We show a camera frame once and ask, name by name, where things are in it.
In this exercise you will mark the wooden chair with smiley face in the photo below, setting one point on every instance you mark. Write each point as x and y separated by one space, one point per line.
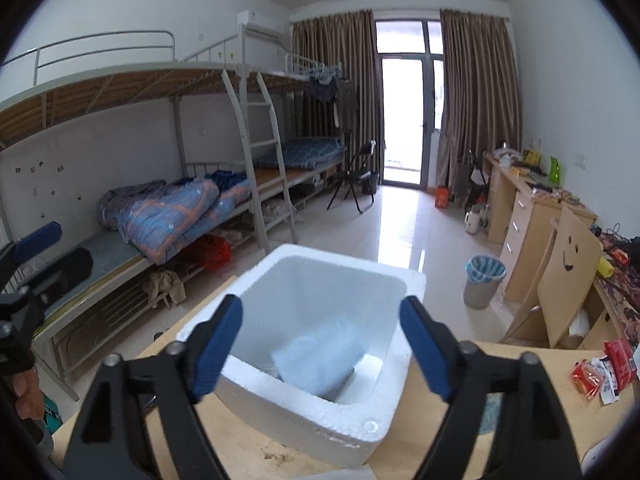
575 255

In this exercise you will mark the glass balcony door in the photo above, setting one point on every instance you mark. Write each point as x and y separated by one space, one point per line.
405 110

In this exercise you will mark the wooden desk with drawers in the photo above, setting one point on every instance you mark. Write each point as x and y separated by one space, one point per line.
530 220

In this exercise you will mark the yellow packet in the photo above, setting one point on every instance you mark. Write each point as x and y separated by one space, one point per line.
605 266

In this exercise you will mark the white air conditioner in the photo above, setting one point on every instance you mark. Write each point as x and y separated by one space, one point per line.
257 22

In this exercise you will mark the blue checked bedding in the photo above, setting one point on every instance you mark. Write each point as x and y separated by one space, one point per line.
305 152

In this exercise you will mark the teal box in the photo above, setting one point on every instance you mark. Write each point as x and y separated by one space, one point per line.
52 415

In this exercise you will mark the dark hanging clothes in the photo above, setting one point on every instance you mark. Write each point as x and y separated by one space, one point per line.
325 92

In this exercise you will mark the black folding chair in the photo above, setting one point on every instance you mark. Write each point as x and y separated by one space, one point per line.
357 176

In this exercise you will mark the green bag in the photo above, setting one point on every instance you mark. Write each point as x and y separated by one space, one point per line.
554 170

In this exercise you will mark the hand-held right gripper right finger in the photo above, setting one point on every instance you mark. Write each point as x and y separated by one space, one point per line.
425 352

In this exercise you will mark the grey metal bed ladder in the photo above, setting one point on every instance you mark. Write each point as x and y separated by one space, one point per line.
262 145

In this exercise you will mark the white and blue packet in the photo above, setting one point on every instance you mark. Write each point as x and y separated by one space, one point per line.
610 392

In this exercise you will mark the red plastic bag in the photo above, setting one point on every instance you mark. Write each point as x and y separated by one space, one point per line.
212 252

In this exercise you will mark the white foam box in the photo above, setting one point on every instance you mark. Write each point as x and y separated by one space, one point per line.
300 410

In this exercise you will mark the grey trash bin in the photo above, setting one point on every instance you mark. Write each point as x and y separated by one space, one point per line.
480 290

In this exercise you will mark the grey-blue mattress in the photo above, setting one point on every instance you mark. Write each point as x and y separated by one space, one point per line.
100 257

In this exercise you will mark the yellow box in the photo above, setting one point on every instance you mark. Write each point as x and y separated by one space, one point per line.
532 157

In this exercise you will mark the beige crumpled cloth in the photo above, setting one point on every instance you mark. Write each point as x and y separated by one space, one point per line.
165 285

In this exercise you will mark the blue plaid quilt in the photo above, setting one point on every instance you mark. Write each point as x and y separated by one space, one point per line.
170 215

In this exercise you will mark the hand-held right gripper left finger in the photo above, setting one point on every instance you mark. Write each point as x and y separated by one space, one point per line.
217 352

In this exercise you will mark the light blue pack in box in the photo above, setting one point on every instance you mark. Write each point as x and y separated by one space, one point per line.
320 360

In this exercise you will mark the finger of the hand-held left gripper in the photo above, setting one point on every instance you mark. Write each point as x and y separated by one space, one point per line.
65 267
37 240

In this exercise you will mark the grey metal bunk bed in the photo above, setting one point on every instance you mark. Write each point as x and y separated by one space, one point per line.
125 67
300 74

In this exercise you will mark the person's left hand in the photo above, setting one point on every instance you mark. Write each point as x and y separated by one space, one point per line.
26 392

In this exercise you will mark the patterned desk cloth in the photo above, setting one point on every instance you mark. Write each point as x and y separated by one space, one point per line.
622 280

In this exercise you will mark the red snack packet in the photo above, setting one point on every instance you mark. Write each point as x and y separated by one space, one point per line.
587 380

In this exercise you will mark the brown striped curtain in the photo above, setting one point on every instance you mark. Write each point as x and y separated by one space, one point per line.
330 40
475 85

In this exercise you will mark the red and white packet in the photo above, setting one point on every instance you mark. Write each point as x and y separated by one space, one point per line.
620 360

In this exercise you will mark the white thermos jug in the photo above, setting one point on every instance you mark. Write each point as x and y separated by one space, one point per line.
472 220

